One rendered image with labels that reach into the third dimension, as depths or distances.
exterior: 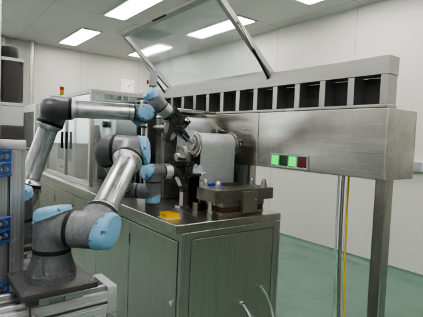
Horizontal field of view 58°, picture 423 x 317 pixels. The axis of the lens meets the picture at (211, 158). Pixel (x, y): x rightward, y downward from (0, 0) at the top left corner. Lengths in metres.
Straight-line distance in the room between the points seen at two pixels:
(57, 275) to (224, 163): 1.15
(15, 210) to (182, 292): 0.79
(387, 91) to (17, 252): 1.53
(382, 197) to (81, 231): 1.30
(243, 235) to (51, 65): 6.07
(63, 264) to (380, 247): 1.35
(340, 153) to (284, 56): 3.62
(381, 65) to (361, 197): 2.88
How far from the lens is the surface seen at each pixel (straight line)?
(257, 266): 2.07
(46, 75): 7.48
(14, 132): 1.48
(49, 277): 1.30
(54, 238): 1.28
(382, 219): 1.91
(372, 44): 4.58
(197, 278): 1.83
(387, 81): 1.74
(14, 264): 1.53
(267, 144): 2.10
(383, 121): 1.71
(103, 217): 1.22
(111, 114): 1.74
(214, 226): 1.81
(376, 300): 2.01
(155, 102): 1.89
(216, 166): 2.09
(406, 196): 4.27
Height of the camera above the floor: 1.28
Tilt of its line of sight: 3 degrees down
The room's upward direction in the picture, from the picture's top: 2 degrees clockwise
